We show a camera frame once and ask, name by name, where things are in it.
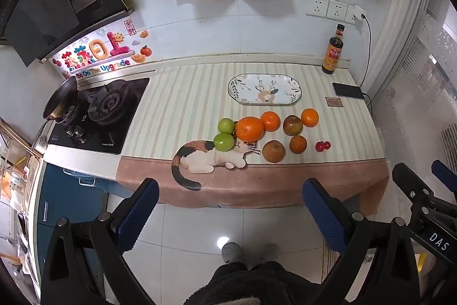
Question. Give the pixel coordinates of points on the floral oval ceramic plate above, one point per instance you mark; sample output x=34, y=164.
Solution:
x=264, y=89

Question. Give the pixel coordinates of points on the striped cat print tablecloth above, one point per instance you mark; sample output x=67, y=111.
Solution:
x=185, y=105

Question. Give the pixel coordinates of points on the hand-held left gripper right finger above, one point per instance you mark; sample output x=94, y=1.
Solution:
x=323, y=215

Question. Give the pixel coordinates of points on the green apple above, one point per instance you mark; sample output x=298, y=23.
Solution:
x=226, y=125
x=223, y=142

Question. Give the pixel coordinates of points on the dark soy sauce bottle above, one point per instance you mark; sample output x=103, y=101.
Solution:
x=331, y=56

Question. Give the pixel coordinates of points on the cluttered side shelf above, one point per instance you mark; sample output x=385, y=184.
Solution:
x=18, y=176

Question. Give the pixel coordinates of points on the white window curtain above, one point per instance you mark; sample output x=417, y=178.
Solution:
x=417, y=58

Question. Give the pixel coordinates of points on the blue kitchen cabinet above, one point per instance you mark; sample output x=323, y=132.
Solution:
x=68, y=197

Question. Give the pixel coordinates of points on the black smartphone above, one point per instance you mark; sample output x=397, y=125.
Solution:
x=348, y=90

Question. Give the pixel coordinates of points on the small brown card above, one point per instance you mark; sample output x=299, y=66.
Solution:
x=334, y=101

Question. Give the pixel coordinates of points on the white wall charger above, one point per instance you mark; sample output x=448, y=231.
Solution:
x=358, y=15

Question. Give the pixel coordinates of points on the grey slipper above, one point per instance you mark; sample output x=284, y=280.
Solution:
x=231, y=252
x=270, y=252

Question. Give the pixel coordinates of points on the reddish brown persimmon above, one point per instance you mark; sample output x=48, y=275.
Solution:
x=298, y=144

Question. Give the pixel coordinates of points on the colourful wall sticker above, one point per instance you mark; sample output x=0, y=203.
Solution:
x=100, y=53

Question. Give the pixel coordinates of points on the white wall socket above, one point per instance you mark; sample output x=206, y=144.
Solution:
x=337, y=10
x=317, y=6
x=348, y=17

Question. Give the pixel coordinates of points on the small orange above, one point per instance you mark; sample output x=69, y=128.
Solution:
x=270, y=121
x=310, y=117

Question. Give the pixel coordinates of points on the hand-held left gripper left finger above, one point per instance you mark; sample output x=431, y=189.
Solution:
x=139, y=215

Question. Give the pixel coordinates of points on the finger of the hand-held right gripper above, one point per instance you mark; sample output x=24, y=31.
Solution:
x=444, y=172
x=410, y=180

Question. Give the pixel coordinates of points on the olive red apple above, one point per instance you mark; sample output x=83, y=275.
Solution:
x=293, y=125

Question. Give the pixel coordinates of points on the black gas stove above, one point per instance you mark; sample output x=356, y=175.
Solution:
x=107, y=112

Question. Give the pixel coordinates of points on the black frying pan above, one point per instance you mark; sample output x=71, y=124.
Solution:
x=60, y=99

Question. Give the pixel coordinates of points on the large orange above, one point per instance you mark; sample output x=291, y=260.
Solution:
x=250, y=129

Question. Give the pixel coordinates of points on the large brown pear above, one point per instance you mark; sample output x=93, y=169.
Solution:
x=273, y=151

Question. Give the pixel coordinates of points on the red cherry tomato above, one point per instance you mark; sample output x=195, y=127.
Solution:
x=327, y=145
x=319, y=146

